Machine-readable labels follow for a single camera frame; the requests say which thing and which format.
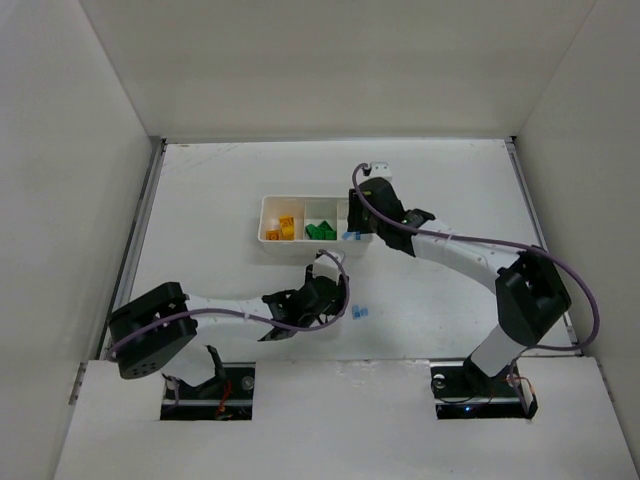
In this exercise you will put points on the white divided plastic container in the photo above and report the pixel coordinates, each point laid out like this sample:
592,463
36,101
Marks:
305,210

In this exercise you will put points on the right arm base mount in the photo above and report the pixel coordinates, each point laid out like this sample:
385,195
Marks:
508,396

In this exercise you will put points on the small green lego brick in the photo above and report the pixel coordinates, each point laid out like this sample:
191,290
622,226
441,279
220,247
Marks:
321,232

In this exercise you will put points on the aluminium rail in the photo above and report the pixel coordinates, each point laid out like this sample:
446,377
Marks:
123,285
564,326

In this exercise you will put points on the left aluminium rail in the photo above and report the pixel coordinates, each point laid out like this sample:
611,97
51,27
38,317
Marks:
123,285

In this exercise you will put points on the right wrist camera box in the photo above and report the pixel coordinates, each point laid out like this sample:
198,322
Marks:
377,170

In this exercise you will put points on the yellow striped lego body brick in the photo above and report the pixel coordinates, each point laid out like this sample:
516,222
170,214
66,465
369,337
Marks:
287,227

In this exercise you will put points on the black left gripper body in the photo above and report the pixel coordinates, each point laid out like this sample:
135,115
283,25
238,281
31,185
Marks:
329,293

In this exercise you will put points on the right aluminium rail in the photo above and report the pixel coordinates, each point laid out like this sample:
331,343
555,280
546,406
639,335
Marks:
564,326

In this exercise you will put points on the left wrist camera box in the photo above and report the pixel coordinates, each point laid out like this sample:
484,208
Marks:
330,260

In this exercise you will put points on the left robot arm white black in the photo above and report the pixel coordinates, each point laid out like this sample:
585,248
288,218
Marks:
166,330

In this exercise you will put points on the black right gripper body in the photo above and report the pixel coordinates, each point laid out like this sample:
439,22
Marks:
360,209

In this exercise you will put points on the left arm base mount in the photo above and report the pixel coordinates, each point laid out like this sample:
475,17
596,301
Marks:
224,397

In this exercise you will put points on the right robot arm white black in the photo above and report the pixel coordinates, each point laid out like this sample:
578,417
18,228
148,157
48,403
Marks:
530,294

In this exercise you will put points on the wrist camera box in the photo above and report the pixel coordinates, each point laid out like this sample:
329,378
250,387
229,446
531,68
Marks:
377,170
330,260

